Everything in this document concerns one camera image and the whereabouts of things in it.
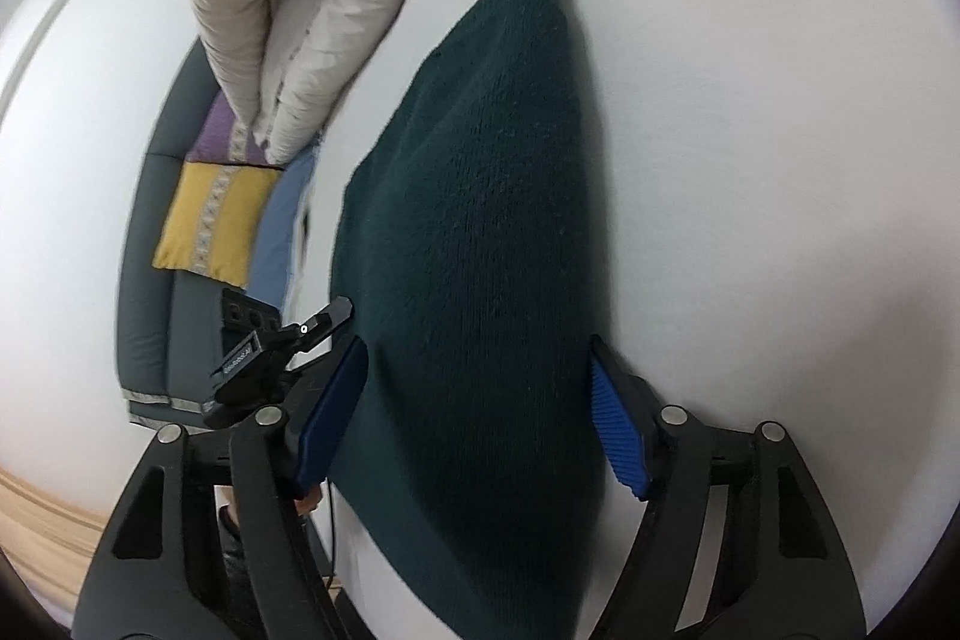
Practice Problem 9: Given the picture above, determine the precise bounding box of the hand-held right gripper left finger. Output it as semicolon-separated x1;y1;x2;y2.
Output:
71;336;368;640

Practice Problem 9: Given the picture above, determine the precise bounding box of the blue pillow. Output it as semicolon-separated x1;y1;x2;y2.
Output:
244;149;320;319

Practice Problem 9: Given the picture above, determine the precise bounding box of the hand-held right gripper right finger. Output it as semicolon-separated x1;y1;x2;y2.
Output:
589;334;871;640

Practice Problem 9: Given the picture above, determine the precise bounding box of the purple cushion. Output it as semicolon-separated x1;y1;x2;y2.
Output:
184;89;282;167

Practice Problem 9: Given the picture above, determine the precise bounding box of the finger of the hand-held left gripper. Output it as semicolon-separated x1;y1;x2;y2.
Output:
281;296;355;352

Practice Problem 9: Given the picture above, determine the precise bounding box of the beige folded duvet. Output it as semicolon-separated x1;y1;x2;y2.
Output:
191;0;462;165

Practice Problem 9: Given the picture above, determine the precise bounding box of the yellow cushion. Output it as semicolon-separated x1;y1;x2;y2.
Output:
151;161;282;292

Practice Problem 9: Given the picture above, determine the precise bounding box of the dark green knit sweater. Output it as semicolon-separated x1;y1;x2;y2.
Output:
330;0;612;640

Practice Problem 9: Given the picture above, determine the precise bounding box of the white bed sheet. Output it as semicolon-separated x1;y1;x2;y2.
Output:
289;0;957;640

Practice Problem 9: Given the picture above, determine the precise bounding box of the dark grey sofa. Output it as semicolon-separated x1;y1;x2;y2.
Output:
116;36;282;431

